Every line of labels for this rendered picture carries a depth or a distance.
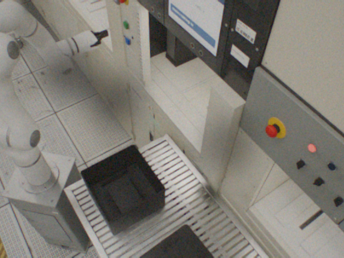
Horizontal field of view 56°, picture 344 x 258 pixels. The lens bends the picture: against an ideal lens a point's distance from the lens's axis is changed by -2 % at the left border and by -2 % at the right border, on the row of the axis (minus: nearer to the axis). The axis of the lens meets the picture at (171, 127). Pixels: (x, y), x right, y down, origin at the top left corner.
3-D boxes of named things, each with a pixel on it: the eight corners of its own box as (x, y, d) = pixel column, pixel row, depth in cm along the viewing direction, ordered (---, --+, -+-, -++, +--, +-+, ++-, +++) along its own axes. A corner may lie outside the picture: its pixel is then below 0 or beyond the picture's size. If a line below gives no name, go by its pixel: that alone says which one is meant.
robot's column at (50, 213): (46, 245, 215) (0, 195, 154) (62, 206, 231) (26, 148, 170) (86, 254, 212) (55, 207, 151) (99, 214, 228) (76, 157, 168)
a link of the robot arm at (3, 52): (14, 131, 141) (47, 140, 138) (-4, 149, 132) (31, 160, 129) (-20, 20, 108) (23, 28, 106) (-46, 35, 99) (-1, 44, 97)
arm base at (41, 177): (13, 189, 156) (-3, 170, 141) (30, 156, 167) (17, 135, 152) (49, 197, 154) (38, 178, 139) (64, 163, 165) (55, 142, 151)
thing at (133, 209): (136, 162, 167) (134, 143, 153) (166, 205, 153) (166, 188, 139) (86, 189, 157) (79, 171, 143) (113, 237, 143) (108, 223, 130)
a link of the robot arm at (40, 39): (48, 42, 122) (79, 69, 151) (30, 10, 125) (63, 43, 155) (28, 55, 122) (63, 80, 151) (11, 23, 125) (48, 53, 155)
